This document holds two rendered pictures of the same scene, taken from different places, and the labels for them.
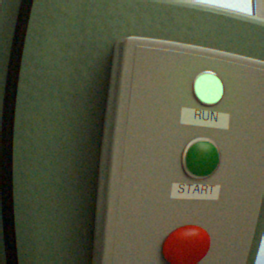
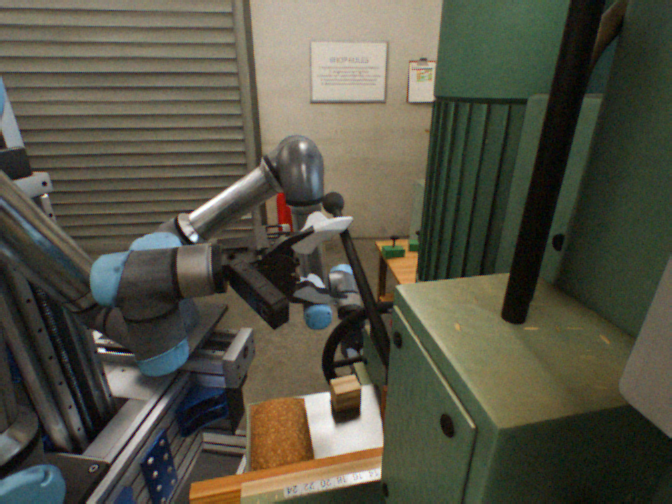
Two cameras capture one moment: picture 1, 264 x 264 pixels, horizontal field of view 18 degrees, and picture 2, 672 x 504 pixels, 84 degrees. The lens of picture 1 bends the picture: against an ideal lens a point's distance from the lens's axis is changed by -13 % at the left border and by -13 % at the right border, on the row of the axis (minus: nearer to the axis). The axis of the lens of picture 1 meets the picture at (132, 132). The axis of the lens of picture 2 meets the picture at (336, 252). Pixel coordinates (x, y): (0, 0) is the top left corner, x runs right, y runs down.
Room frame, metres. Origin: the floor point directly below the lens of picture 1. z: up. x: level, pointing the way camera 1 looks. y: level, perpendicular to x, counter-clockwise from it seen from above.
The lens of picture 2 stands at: (0.43, -0.06, 1.39)
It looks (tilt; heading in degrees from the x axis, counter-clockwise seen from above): 24 degrees down; 86
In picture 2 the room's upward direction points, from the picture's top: straight up
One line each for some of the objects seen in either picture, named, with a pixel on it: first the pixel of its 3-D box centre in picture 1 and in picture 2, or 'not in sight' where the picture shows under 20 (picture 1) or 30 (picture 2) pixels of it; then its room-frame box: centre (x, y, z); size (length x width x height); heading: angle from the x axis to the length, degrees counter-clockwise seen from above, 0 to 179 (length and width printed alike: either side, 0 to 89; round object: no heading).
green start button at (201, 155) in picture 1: (202, 158); not in sight; (0.51, -0.04, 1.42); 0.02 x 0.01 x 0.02; 98
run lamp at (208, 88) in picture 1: (209, 88); not in sight; (0.51, -0.04, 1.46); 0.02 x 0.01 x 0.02; 98
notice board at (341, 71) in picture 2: not in sight; (348, 72); (0.77, 3.31, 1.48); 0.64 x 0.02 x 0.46; 3
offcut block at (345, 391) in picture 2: not in sight; (345, 392); (0.48, 0.41, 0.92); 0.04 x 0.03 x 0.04; 14
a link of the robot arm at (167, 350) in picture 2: not in sight; (151, 331); (0.18, 0.43, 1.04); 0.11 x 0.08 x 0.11; 145
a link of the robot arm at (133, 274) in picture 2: not in sight; (142, 278); (0.19, 0.42, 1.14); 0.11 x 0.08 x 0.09; 8
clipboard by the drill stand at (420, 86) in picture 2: not in sight; (421, 80); (1.38, 3.32, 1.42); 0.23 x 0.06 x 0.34; 3
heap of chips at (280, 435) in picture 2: not in sight; (280, 427); (0.38, 0.35, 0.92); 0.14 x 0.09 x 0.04; 98
